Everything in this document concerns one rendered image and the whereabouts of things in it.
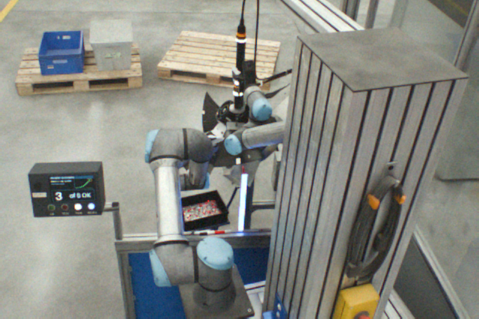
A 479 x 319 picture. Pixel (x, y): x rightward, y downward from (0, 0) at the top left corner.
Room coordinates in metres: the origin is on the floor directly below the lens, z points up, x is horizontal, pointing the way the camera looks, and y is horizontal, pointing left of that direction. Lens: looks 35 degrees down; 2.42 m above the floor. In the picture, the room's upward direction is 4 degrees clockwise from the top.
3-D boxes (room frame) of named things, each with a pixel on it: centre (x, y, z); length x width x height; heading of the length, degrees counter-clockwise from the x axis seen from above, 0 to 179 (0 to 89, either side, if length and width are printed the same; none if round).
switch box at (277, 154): (2.14, -0.28, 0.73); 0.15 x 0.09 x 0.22; 98
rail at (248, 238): (1.50, 0.07, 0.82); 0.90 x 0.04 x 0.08; 98
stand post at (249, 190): (2.01, -0.07, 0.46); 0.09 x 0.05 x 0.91; 8
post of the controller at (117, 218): (1.43, 0.49, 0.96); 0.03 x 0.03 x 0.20; 8
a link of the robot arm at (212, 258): (1.04, 0.06, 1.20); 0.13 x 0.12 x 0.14; 102
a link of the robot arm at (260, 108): (1.60, -0.07, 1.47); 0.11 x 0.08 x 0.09; 18
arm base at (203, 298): (1.04, 0.05, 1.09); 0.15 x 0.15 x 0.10
